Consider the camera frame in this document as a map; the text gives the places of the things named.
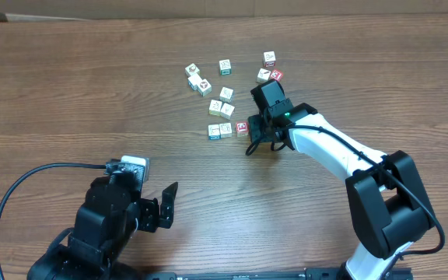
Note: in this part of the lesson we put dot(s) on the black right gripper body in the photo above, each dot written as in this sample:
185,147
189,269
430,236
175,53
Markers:
260,130

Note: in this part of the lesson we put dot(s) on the wooden block fish picture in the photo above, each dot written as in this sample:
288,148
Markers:
226,95

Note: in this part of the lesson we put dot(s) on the wooden block round picture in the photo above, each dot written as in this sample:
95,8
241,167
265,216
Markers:
204,87

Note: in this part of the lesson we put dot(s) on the wooden block brush picture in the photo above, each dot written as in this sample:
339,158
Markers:
263,75

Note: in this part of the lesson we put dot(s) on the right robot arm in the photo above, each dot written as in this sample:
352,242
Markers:
388,203

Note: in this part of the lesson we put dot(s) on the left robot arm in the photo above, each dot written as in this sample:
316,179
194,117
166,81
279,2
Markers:
112,212

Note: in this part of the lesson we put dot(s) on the wooden block letter blue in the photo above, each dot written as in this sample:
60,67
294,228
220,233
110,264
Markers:
194,81

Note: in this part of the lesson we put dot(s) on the wooden block green side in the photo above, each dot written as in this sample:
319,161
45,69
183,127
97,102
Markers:
225,67

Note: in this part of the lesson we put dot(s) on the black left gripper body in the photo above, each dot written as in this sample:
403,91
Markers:
148,217

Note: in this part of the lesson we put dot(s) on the wooden block yellow side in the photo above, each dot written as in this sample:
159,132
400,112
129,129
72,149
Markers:
215,107

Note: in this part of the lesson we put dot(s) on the wooden block ice cream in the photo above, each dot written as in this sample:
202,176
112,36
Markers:
227,111

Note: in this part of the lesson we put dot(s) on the wooden block blue side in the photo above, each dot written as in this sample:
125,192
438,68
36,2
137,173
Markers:
214,132

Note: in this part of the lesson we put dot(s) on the plain wooden block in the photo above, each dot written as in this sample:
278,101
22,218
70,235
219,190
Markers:
226,130

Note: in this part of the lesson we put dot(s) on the wooden block red side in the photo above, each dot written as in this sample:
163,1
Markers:
269,59

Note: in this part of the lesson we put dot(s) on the wooden block brown picture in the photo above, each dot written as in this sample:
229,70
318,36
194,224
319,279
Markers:
192,69

